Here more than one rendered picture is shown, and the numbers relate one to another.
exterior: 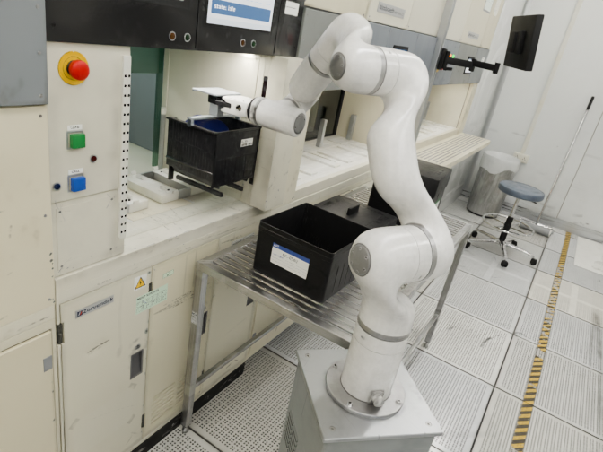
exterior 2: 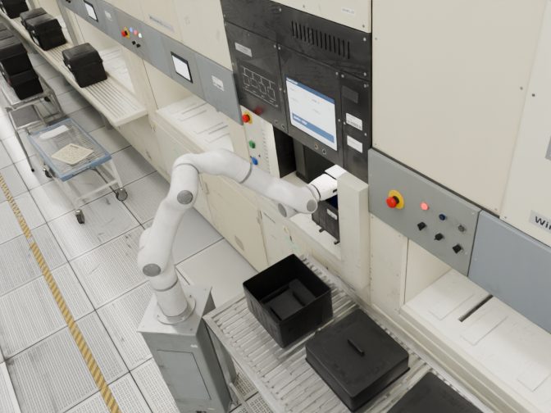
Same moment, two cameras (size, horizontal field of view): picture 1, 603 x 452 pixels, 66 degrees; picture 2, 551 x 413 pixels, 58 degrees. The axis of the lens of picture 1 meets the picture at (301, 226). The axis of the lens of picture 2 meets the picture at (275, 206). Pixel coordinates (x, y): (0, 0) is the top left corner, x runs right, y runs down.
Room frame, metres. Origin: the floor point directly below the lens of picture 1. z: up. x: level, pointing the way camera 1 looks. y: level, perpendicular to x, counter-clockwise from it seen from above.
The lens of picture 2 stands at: (2.14, -1.23, 2.53)
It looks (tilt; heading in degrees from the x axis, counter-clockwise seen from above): 40 degrees down; 122
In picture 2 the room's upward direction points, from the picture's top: 9 degrees counter-clockwise
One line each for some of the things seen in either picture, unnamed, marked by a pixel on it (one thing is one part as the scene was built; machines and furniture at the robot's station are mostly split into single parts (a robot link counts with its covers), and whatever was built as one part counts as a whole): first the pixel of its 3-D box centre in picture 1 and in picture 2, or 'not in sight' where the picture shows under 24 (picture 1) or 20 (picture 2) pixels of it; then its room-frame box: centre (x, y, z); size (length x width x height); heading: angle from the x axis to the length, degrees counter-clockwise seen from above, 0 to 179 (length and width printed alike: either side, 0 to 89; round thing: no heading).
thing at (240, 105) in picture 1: (244, 106); (322, 187); (1.45, 0.25, 1.25); 0.11 x 0.10 x 0.07; 62
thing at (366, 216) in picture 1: (350, 221); (356, 354); (1.74, -0.19, 0.83); 0.29 x 0.29 x 0.13; 61
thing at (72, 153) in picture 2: not in sight; (71, 152); (-1.09, 0.95, 0.47); 0.31 x 0.23 x 0.02; 174
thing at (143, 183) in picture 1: (164, 183); not in sight; (1.59, 0.52, 0.89); 0.22 x 0.21 x 0.04; 62
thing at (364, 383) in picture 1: (373, 357); (170, 294); (0.88, -0.22, 0.85); 0.19 x 0.19 x 0.18
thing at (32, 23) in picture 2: not in sight; (45, 31); (-2.34, 2.11, 0.93); 0.30 x 0.28 x 0.26; 155
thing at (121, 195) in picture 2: not in sight; (78, 165); (-1.23, 1.06, 0.24); 0.97 x 0.52 x 0.48; 155
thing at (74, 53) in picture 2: not in sight; (84, 65); (-1.29, 1.55, 0.93); 0.30 x 0.28 x 0.26; 149
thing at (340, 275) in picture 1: (313, 248); (288, 299); (1.39, -0.05, 0.85); 0.28 x 0.28 x 0.17; 60
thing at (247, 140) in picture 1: (214, 139); (343, 201); (1.50, 0.34, 1.11); 0.24 x 0.20 x 0.32; 152
